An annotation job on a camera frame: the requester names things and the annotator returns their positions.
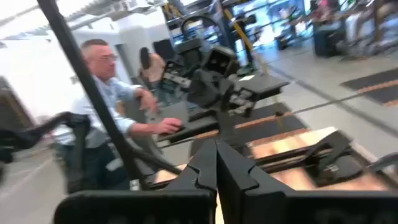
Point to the black cabinet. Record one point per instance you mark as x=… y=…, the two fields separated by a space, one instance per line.
x=328 y=40

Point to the person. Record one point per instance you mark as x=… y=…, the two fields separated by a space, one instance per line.
x=154 y=70
x=102 y=93

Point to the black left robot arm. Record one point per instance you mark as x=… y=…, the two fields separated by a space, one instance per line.
x=189 y=53

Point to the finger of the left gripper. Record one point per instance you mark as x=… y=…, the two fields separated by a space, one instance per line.
x=236 y=102
x=199 y=90

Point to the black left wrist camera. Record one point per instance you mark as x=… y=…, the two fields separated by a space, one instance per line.
x=220 y=60

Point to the yellow black post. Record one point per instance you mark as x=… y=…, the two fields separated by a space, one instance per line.
x=244 y=34

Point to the black table-level camera mount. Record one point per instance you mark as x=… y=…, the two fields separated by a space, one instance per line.
x=329 y=149

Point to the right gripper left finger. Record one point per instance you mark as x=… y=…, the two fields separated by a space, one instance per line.
x=140 y=205

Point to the black desk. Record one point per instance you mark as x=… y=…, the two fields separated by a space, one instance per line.
x=264 y=84

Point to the black orange-striped floor mat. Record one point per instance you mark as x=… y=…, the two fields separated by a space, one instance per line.
x=373 y=85
x=273 y=124

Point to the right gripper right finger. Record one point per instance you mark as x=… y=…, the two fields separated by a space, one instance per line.
x=295 y=208

